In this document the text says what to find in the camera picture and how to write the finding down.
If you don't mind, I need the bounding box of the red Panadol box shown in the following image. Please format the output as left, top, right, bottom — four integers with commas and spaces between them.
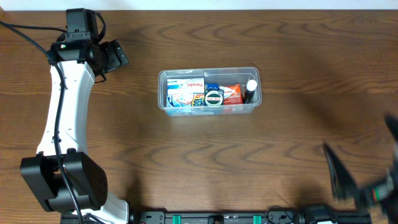
219, 84, 243, 105

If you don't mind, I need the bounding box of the green Zam-Buk ointment box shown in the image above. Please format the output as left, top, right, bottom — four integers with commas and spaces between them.
204, 90, 224, 106

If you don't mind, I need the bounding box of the clear plastic container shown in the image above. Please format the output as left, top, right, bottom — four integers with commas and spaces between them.
158, 67, 262, 116

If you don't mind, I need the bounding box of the blue Cool Fever box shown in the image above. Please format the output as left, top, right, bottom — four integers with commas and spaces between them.
166, 83, 221, 108

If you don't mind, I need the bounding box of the white Panadol box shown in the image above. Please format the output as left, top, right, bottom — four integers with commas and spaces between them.
166, 77, 205, 105

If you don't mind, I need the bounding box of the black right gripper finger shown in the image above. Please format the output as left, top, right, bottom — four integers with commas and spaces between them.
323, 142, 359, 200
384, 115, 398, 142

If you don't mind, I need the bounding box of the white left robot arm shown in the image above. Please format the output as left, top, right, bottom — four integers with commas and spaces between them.
21, 8, 129, 223

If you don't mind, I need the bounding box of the dark bottle with white cap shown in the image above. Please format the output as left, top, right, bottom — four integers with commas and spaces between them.
242, 80, 258, 104

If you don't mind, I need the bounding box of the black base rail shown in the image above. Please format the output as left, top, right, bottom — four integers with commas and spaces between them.
130, 204, 372, 224

